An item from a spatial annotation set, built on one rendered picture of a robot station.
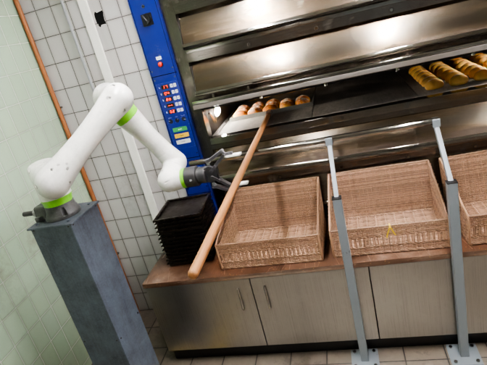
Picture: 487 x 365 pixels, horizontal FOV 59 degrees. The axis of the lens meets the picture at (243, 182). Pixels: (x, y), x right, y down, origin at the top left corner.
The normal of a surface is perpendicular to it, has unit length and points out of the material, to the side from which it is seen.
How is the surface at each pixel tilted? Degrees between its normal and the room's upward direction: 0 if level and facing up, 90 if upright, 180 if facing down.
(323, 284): 90
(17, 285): 90
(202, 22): 70
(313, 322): 90
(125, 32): 90
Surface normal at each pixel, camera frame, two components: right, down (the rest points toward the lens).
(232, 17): -0.25, 0.05
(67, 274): -0.22, 0.40
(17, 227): 0.96, -0.15
